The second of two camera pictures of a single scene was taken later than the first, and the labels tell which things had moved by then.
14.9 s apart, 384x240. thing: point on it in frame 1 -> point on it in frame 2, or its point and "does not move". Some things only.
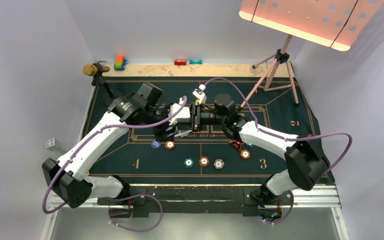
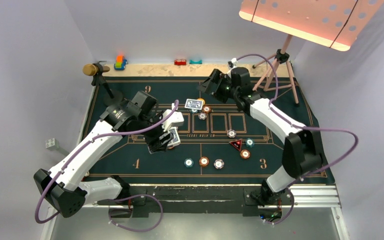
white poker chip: [218, 163] does not move
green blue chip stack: [188, 162] does not move
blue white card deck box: [183, 133] -> [176, 140]
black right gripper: [196, 113] -> [218, 78]
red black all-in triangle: [237, 144] does not move
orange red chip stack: [204, 161] does not move
